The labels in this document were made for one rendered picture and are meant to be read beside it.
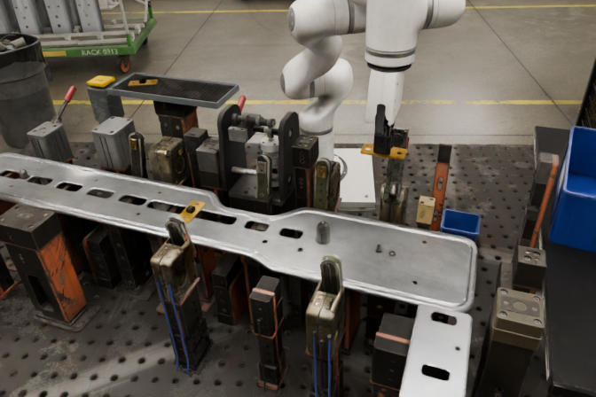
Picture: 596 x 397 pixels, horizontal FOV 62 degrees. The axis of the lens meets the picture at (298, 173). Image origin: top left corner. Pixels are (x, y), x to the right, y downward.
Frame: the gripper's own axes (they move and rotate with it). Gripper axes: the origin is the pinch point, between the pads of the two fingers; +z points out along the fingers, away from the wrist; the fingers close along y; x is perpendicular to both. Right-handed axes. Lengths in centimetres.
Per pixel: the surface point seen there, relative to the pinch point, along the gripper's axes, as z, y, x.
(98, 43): 100, -283, -320
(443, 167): 13.1, -14.9, 10.8
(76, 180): 28, -3, -84
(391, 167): 15.0, -14.9, -0.4
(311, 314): 23.2, 24.6, -6.5
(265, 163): 18.5, -13.2, -31.0
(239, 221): 27.5, -0.5, -33.0
